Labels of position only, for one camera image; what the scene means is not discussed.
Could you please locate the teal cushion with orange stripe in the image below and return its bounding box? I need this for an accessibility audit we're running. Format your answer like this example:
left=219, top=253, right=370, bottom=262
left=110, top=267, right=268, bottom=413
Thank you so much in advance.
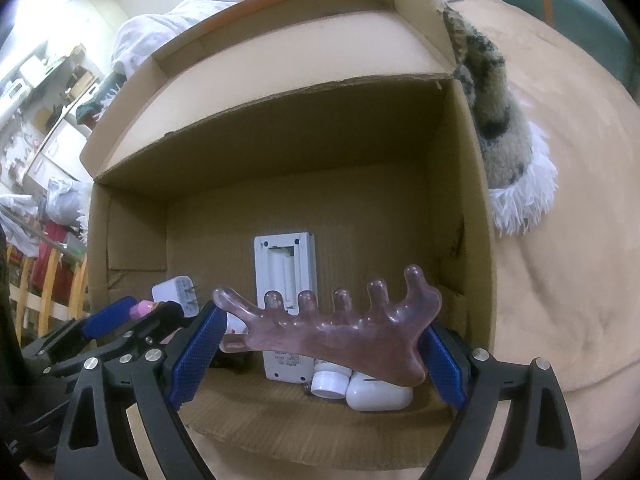
left=487, top=0, right=632, bottom=86

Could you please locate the hanging white cloth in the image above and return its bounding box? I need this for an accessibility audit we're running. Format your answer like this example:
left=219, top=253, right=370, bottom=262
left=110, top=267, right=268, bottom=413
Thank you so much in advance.
left=0, top=195, right=48, bottom=256

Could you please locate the white charger adapter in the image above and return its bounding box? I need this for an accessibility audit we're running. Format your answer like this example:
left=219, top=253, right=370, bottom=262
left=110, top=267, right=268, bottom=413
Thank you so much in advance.
left=151, top=276, right=197, bottom=318

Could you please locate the beige wooden cabinet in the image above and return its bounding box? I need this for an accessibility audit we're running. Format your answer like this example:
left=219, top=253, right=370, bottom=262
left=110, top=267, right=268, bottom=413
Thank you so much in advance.
left=25, top=120, right=93, bottom=186

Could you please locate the yellow wooden chair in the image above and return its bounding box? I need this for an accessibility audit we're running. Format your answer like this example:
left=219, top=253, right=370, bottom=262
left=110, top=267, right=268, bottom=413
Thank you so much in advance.
left=7, top=245, right=91, bottom=341

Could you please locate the white earbud case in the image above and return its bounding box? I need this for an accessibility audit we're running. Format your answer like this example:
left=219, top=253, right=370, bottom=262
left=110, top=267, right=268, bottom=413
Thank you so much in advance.
left=346, top=372, right=413, bottom=412

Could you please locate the cardboard box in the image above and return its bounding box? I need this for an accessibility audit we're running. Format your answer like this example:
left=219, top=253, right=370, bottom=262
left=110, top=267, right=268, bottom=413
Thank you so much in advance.
left=80, top=0, right=497, bottom=466

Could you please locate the translucent pink massage comb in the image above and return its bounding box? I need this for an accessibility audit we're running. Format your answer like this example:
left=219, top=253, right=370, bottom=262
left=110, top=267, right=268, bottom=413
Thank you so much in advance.
left=212, top=264, right=443, bottom=387

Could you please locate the white pill bottle red label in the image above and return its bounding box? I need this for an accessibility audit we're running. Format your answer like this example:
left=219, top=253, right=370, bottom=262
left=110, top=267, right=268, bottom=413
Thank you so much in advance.
left=222, top=312, right=251, bottom=356

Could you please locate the red storage box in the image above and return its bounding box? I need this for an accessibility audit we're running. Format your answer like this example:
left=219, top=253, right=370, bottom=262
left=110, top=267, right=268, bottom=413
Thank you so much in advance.
left=45, top=225, right=71, bottom=301

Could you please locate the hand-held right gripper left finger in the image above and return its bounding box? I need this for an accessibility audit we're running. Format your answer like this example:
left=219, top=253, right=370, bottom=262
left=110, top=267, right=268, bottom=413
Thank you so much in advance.
left=54, top=304, right=227, bottom=480

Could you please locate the small white bottle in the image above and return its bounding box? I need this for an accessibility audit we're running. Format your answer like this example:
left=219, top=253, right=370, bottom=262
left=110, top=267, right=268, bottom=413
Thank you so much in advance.
left=310, top=360, right=353, bottom=401

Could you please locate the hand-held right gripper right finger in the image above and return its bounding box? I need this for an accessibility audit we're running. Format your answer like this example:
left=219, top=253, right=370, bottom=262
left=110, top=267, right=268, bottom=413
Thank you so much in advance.
left=417, top=322, right=583, bottom=480

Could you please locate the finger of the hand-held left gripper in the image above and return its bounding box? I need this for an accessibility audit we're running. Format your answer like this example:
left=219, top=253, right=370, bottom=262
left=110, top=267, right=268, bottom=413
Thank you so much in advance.
left=107, top=301, right=186, bottom=358
left=22, top=297, right=138, bottom=361

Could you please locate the grey plastic bag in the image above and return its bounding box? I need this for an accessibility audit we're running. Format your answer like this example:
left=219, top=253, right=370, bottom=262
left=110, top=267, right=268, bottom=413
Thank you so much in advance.
left=46, top=177, right=93, bottom=226

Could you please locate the shaggy patterned blanket white fringe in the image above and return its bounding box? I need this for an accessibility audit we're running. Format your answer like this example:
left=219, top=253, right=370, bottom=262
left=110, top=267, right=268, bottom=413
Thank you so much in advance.
left=442, top=5, right=558, bottom=236

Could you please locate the white duvet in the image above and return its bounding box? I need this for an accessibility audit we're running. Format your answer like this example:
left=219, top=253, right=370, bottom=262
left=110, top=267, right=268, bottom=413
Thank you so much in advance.
left=110, top=0, right=468, bottom=78

